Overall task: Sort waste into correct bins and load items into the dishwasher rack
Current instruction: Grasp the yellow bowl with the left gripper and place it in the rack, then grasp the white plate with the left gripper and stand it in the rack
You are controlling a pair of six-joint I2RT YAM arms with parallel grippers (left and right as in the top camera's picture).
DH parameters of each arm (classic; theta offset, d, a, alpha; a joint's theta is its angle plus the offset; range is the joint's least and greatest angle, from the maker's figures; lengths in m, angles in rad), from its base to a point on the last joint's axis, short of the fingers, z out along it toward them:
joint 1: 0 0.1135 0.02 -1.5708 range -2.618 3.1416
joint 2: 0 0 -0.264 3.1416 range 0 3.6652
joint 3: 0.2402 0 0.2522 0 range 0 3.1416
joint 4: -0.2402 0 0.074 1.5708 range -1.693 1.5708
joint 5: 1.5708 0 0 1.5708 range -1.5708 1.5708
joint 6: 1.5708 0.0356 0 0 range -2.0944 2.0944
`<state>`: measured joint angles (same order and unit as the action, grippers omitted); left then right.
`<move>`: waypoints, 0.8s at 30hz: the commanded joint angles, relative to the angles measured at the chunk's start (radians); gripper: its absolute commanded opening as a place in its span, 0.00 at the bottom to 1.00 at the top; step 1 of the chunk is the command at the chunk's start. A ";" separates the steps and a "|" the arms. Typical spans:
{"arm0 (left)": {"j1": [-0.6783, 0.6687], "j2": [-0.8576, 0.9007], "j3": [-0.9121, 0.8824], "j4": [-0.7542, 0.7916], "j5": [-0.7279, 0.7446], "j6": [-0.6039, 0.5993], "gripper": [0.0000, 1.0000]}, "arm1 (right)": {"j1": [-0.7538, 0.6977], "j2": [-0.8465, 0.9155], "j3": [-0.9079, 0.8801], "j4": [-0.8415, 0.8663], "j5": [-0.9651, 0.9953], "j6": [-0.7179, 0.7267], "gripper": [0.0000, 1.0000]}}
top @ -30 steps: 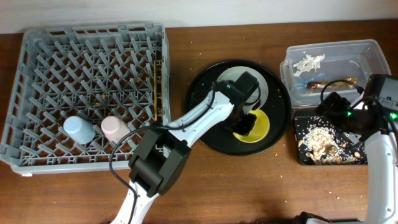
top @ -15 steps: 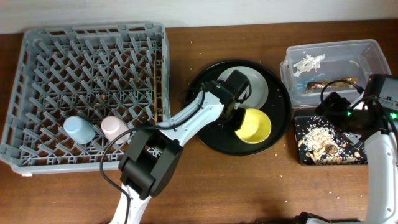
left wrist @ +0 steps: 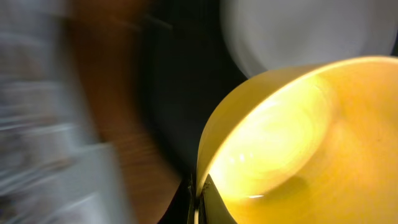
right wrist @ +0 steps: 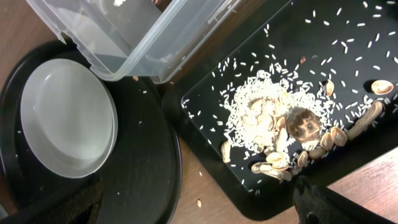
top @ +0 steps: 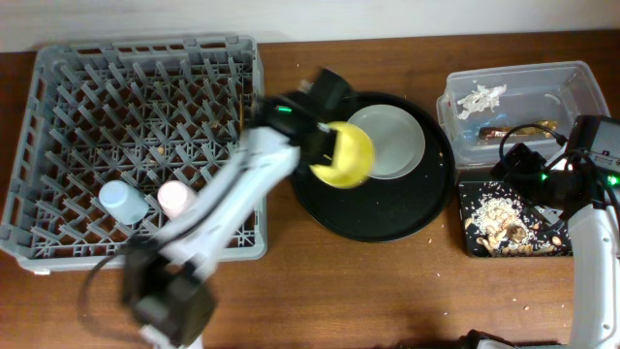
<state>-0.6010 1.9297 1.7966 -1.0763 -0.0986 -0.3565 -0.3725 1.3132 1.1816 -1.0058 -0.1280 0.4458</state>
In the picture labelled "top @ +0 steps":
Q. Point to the yellow bowl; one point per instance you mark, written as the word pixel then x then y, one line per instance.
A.
pixel 352 160

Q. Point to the food scraps and rice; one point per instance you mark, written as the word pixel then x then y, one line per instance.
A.
pixel 504 228

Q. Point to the grey round plate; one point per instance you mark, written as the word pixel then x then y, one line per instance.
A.
pixel 398 139

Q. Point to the brown snack wrapper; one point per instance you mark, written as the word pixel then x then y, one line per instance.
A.
pixel 493 133

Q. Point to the white tissue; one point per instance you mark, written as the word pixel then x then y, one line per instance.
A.
pixel 481 99

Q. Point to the pink plastic cup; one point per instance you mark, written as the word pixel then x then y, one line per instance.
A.
pixel 174 197

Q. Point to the blue plastic cup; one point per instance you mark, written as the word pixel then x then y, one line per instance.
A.
pixel 123 202

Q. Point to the wooden chopstick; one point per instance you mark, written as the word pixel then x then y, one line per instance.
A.
pixel 241 107

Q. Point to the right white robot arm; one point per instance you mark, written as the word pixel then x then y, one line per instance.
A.
pixel 591 210

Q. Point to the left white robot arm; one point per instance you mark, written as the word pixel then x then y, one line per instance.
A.
pixel 164 276

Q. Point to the clear plastic waste bin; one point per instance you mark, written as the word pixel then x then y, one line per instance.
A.
pixel 559 91

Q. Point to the grey plastic dishwasher rack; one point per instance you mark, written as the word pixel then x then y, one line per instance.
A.
pixel 141 112

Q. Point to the black rectangular tray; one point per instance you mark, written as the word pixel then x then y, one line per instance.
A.
pixel 467 194

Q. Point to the round black serving tray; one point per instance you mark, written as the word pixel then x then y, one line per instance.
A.
pixel 385 210

